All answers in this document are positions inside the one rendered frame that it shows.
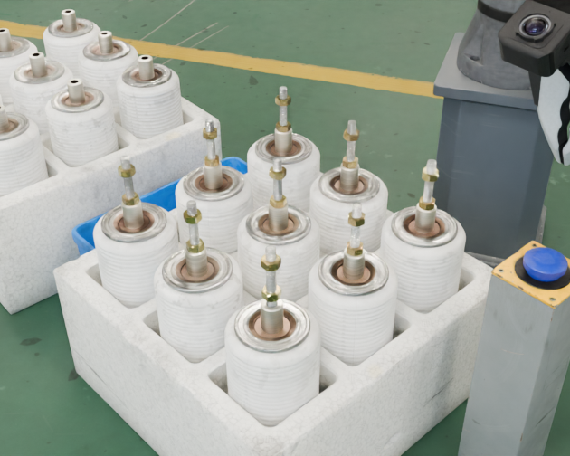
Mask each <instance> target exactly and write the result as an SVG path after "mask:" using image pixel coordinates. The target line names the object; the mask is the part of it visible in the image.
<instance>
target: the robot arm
mask: <svg viewBox="0 0 570 456"><path fill-rule="evenodd" d="M457 66H458V68H459V69H460V71H461V72H462V73H463V74H464V75H466V76H467V77H469V78H470V79H472V80H474V81H476V82H479V83H481V84H484V85H488V86H490V87H494V88H499V89H504V90H532V95H533V100H534V104H535V105H536V106H537V112H538V116H539V120H540V123H541V126H542V129H543V130H544V133H545V136H546V140H547V142H548V145H549V146H550V148H551V150H552V152H553V154H554V157H555V159H556V161H557V162H558V163H562V164H564V165H565V166H569V165H570V137H569V139H568V136H567V126H568V124H569V122H570V0H478V3H477V9H476V12H475V14H474V15H473V17H472V19H471V21H470V24H469V26H468V28H467V30H466V33H465V34H464V36H463V38H462V40H461V43H460V45H459V49H458V56H457ZM569 136H570V129H569Z"/></svg>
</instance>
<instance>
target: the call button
mask: <svg viewBox="0 0 570 456"><path fill-rule="evenodd" d="M567 265H568V262H567V259H566V257H565V256H564V255H563V254H562V253H560V252H558V251H556V250H553V249H550V248H546V247H537V248H533V249H530V250H528V251H527V252H526V253H525V255H524V259H523V266H524V268H525V269H526V271H527V274H528V275H529V276H530V277H532V278H533V279H535V280H540V281H545V282H549V281H554V280H557V279H559V278H560V277H562V276H564V275H565V273H566V269H567Z"/></svg>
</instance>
